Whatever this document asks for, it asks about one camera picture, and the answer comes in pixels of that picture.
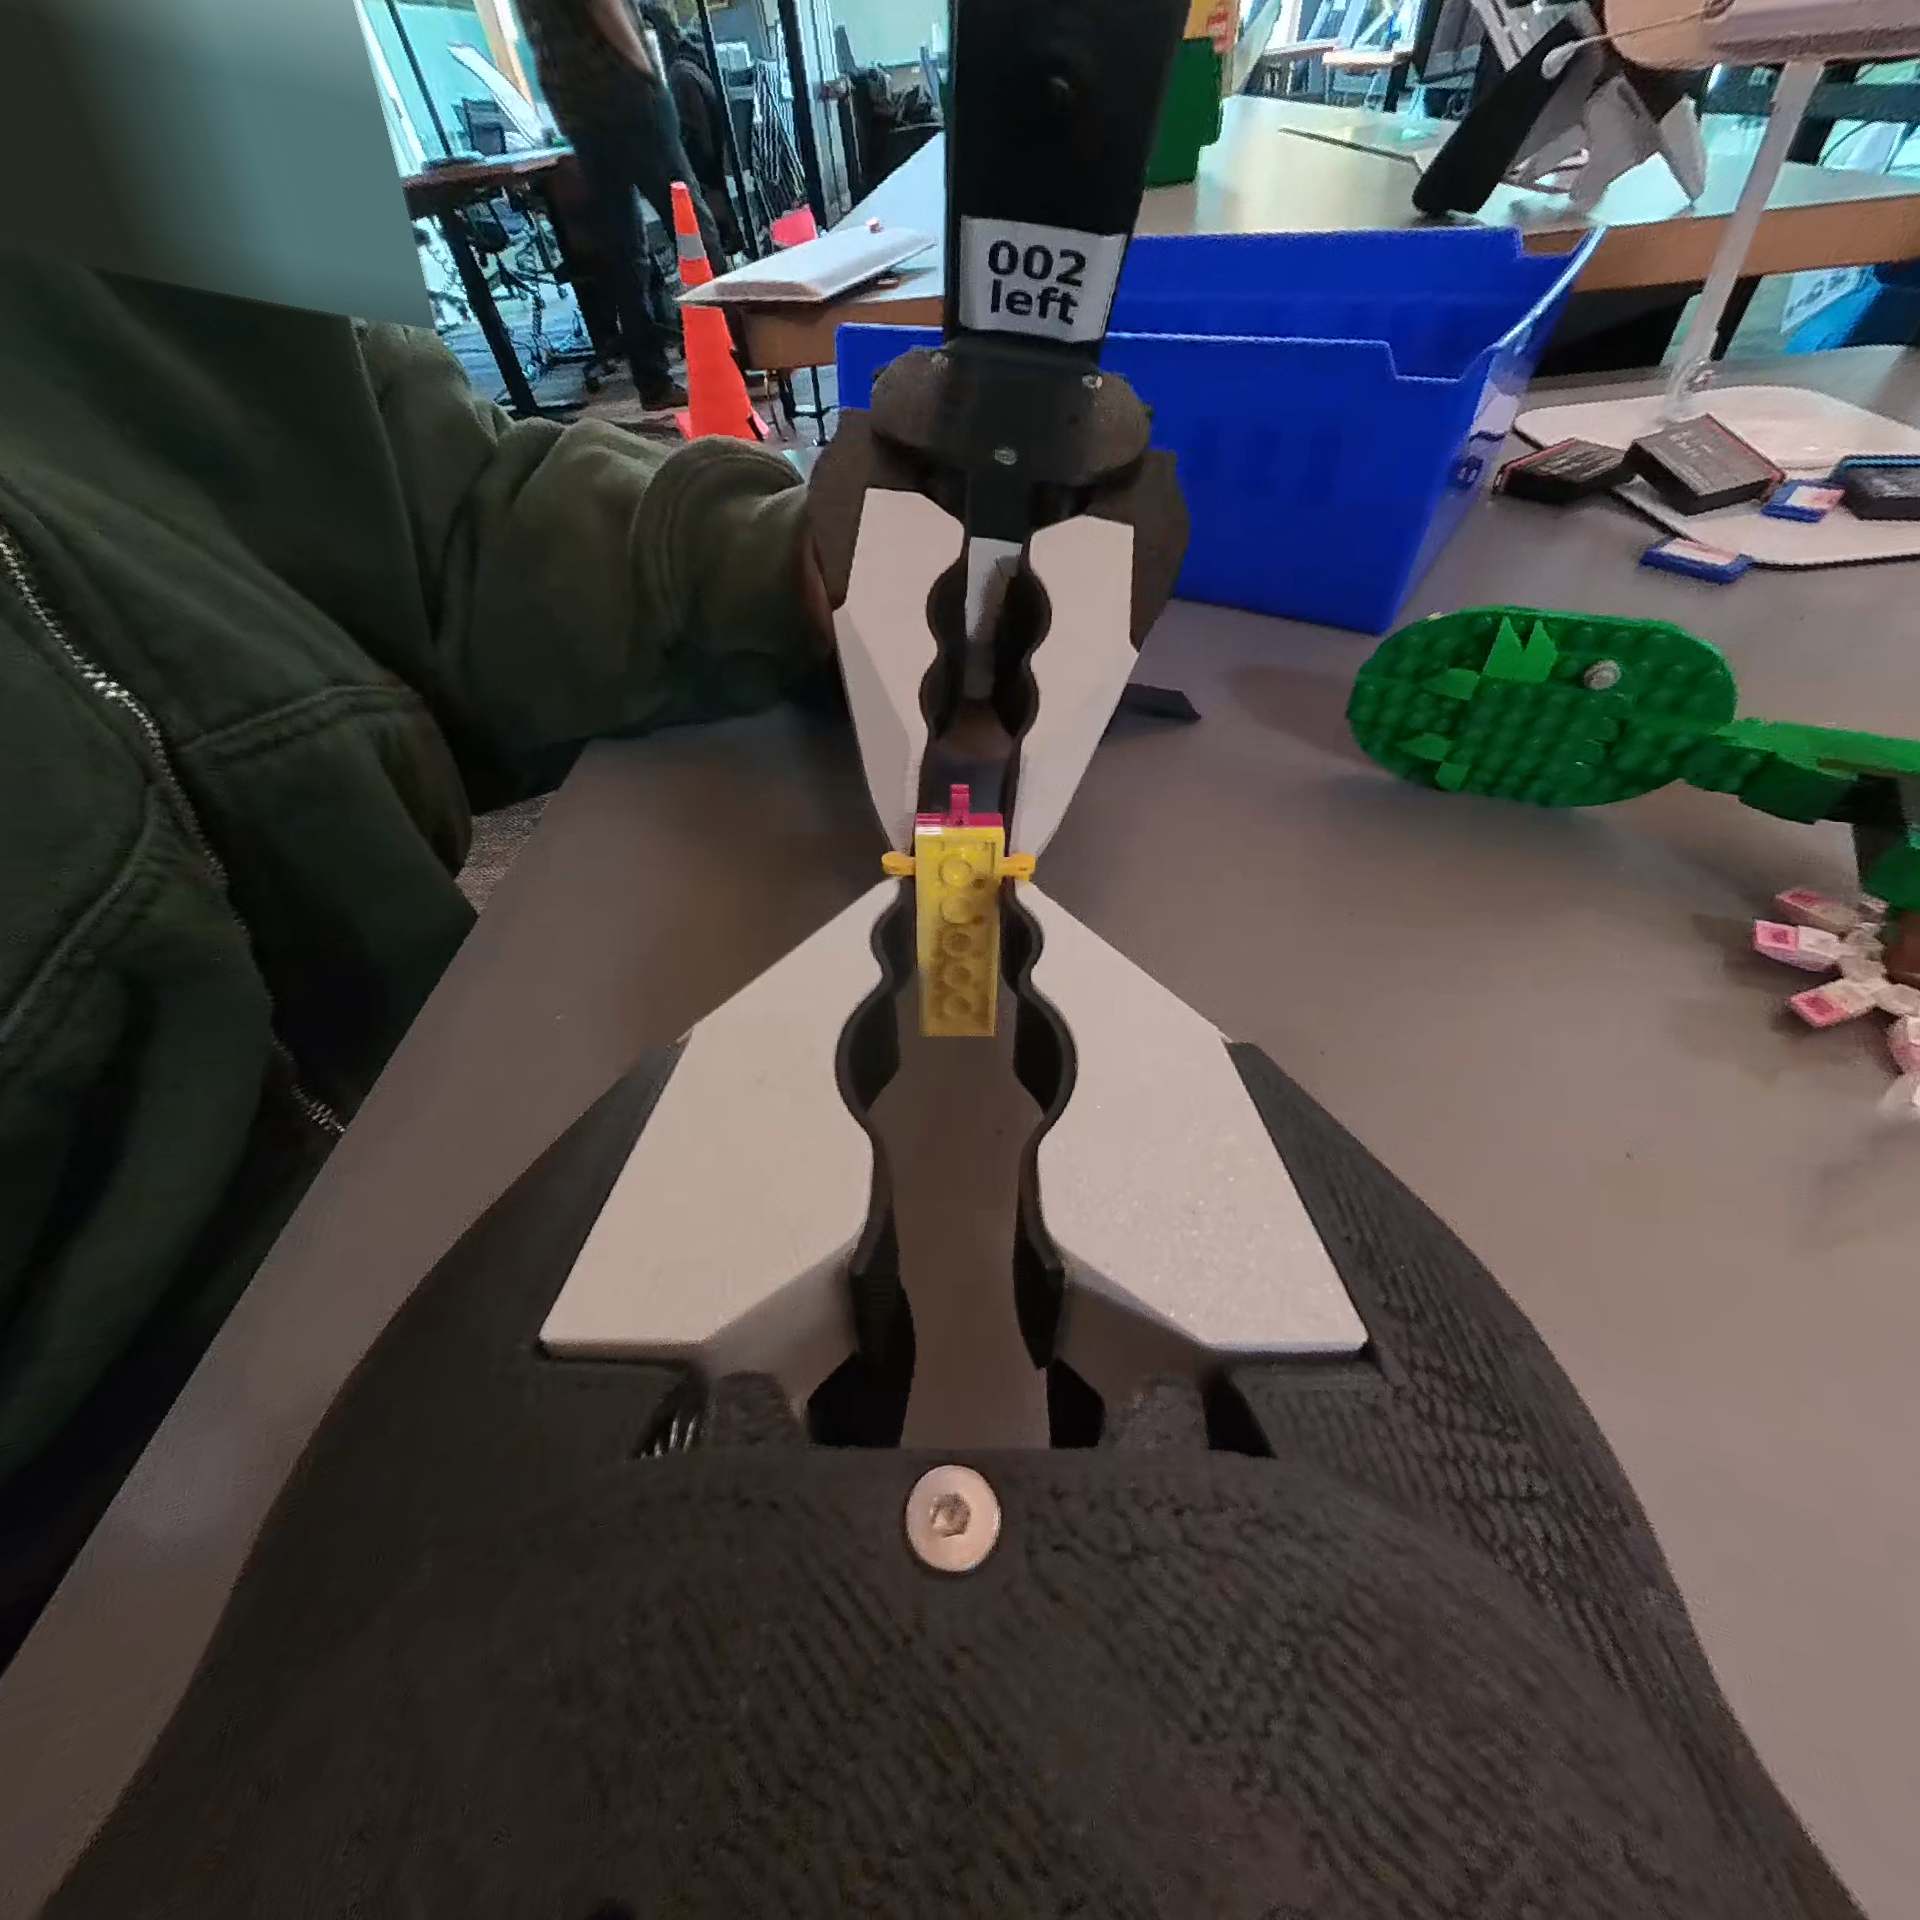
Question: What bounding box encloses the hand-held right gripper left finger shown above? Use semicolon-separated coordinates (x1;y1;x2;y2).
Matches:
537;878;924;1449

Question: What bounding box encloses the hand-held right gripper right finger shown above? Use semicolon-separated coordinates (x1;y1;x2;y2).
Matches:
996;878;1374;1449

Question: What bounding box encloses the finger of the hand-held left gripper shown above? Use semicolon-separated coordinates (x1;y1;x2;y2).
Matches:
990;514;1162;857
830;492;976;828

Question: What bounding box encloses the yellow and magenta lego assembly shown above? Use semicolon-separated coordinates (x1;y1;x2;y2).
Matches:
883;780;1040;1039

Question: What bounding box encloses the green lego leaf model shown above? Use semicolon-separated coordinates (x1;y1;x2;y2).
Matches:
1346;602;1920;933

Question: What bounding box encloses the pink and white lego flower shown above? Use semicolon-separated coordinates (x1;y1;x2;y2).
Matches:
1750;885;1920;1114

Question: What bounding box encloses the person's left forearm green sleeve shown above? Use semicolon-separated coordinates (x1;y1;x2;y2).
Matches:
353;322;819;812

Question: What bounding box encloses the person's left hand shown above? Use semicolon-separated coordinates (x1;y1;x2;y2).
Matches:
803;477;846;649

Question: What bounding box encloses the green box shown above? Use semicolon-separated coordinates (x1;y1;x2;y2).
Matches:
1145;29;1226;191

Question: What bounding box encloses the blue plastic bin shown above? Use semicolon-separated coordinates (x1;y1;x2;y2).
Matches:
835;224;1609;634

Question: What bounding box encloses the orange traffic cone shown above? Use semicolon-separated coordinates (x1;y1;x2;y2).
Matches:
667;181;771;442

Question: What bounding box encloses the black and grey device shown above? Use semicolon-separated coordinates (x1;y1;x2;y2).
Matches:
1410;0;1714;222

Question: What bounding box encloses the black battery with red edge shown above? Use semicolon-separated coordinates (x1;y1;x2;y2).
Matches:
1498;439;1636;505

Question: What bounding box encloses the wooden office desk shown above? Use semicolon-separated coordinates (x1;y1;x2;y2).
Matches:
401;144;586;423

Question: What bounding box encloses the large black battery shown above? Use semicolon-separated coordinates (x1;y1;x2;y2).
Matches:
1625;414;1790;517

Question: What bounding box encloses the person's green jacket torso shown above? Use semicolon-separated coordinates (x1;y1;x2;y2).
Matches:
0;263;484;1666

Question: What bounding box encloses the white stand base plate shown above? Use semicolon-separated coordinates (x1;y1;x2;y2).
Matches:
1510;60;1920;576

